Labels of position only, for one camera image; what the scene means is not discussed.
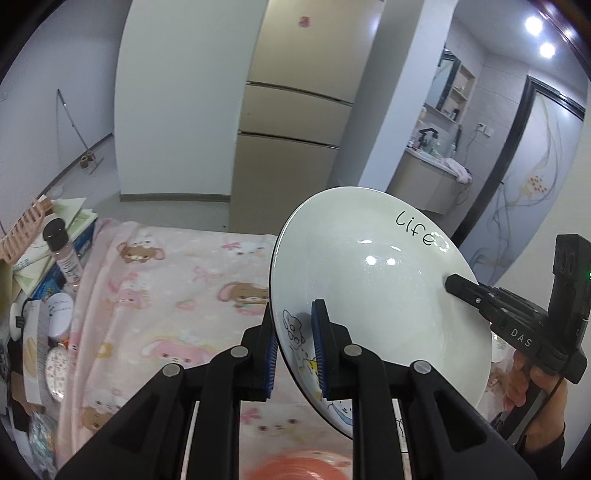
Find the pink towel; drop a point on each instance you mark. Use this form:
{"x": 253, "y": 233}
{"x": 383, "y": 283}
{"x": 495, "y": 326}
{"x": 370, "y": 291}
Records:
{"x": 459, "y": 170}

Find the peach slatted rack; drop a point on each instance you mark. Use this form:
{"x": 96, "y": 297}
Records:
{"x": 23, "y": 230}

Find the thin metal pole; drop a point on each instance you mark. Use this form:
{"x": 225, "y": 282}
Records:
{"x": 76, "y": 127}

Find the pink bowl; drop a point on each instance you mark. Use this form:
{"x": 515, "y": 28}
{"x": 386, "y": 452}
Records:
{"x": 295, "y": 468}

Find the floral round tin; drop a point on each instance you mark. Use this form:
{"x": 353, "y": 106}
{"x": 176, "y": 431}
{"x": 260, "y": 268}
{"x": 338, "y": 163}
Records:
{"x": 60, "y": 374}

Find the pink cartoon printed tablecloth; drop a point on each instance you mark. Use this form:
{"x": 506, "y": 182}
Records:
{"x": 161, "y": 300}

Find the white plate with cartoon print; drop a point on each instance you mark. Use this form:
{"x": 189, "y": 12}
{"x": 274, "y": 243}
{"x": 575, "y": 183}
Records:
{"x": 369, "y": 286}

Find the bathroom mirror cabinet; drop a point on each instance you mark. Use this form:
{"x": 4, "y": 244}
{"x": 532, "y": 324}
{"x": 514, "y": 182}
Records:
{"x": 441, "y": 83}

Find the black power adapter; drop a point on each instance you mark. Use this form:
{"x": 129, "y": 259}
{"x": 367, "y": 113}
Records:
{"x": 17, "y": 321}

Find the pale green paper box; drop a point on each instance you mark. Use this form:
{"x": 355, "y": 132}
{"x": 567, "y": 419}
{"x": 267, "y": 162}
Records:
{"x": 74, "y": 214}

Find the beige bathroom vanity cabinet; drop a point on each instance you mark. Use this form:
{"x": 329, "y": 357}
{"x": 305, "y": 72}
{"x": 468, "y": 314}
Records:
{"x": 425, "y": 184}

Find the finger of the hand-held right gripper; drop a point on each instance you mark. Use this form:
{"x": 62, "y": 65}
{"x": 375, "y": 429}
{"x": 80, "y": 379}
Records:
{"x": 464, "y": 288}
{"x": 501, "y": 293}

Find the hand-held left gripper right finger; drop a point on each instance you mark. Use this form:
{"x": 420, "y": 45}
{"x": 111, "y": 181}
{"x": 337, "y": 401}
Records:
{"x": 319, "y": 350}

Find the person's right hand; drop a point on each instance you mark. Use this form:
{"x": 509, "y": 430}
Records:
{"x": 517, "y": 383}

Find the person's right forearm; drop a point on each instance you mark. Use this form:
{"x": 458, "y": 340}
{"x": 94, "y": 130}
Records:
{"x": 549, "y": 454}

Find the frosted floral glass door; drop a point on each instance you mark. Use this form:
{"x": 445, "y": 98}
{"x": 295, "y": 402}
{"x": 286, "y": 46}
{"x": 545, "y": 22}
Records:
{"x": 531, "y": 184}

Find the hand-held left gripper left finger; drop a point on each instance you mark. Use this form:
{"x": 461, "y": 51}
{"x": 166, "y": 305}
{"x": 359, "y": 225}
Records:
{"x": 272, "y": 364}

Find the white wall switch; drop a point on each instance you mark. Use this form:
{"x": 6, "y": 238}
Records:
{"x": 485, "y": 129}

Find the white round container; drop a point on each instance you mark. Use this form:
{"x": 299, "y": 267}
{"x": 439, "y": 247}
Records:
{"x": 57, "y": 316}

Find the beige refrigerator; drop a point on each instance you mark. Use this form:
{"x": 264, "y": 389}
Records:
{"x": 295, "y": 138}

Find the clear bottle with black cap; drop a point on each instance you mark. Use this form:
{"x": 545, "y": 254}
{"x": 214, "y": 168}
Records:
{"x": 64, "y": 258}

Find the round ceiling light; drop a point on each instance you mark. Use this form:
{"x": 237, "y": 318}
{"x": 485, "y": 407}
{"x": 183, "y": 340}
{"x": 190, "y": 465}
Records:
{"x": 533, "y": 24}
{"x": 547, "y": 50}

